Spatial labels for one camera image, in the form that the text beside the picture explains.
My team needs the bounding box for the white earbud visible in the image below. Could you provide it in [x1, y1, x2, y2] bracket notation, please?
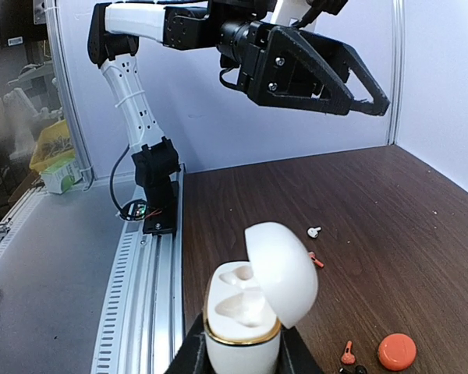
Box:
[307, 226, 322, 238]

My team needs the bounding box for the red round charging case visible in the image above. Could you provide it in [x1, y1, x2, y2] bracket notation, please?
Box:
[378, 333, 417, 372]

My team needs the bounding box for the yellow bin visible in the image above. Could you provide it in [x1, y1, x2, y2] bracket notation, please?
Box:
[29, 119, 76, 174]

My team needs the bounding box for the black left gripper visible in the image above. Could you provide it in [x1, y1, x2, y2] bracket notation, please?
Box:
[218, 19, 390, 116]

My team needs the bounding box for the green white carton box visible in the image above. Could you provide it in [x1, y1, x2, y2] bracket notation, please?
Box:
[40, 158, 82, 195]

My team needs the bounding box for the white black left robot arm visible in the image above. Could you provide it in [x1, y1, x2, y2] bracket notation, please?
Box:
[87, 1, 390, 235]

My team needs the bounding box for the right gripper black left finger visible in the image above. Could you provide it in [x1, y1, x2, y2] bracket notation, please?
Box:
[167, 312, 209, 374]

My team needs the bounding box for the aluminium front rail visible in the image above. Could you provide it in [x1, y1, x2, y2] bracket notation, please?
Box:
[89, 163, 186, 374]

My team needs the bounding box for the black earbud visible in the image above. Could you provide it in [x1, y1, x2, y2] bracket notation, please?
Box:
[339, 365, 368, 374]

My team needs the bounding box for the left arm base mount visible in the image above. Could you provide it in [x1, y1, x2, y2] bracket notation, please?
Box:
[110, 178, 179, 235]

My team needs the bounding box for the white charging case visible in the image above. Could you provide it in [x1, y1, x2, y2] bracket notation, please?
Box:
[203, 222, 318, 373]

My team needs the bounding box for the orange earbud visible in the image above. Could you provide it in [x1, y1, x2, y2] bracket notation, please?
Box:
[340, 340, 356, 365]
[308, 252, 324, 269]

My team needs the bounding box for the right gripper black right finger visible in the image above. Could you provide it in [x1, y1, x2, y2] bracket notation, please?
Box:
[276, 327, 324, 374]

